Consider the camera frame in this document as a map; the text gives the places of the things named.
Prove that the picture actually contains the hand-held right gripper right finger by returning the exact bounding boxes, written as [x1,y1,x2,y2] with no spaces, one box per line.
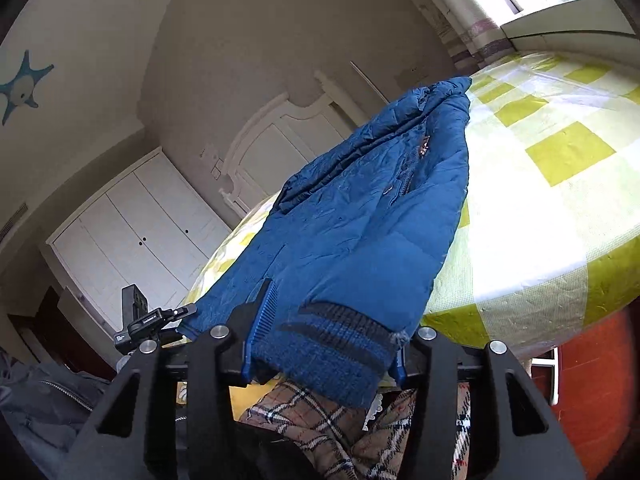
[389,327,586,480]

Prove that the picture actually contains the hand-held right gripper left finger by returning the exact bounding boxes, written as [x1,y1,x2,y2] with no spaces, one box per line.
[57,279,281,480]

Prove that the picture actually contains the blue starfish ceiling decoration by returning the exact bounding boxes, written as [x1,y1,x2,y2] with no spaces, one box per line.
[0,50,55,126]

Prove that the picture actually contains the ceiling air vent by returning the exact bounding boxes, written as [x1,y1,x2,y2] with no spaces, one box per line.
[0,203,28,241]

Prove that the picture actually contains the yellow checked bed sheet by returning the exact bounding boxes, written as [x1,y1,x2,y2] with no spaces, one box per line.
[187,50,640,361]

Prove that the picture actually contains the white bed headboard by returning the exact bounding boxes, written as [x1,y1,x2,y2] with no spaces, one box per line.
[218,70,371,213]

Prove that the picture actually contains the person's grey zip jacket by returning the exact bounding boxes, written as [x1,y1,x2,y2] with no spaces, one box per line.
[0,350,121,480]

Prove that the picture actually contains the white upright pole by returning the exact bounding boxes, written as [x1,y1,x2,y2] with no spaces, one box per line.
[350,61,388,106]

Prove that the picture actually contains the person's plaid trousers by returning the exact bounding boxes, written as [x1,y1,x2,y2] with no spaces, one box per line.
[239,380,473,480]

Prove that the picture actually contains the brown wooden door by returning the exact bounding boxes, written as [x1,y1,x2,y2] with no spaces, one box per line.
[7,285,116,376]

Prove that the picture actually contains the blue quilted jacket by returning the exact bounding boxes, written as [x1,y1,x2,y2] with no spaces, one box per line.
[177,76,473,409]

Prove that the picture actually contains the printed cream curtain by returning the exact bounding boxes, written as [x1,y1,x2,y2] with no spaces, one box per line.
[372,0,521,68]

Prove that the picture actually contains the white wardrobe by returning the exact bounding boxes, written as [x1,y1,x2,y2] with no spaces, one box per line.
[46,146,232,331]

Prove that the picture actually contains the cream windowsill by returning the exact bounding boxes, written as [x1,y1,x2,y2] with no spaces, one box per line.
[500,0,640,53]

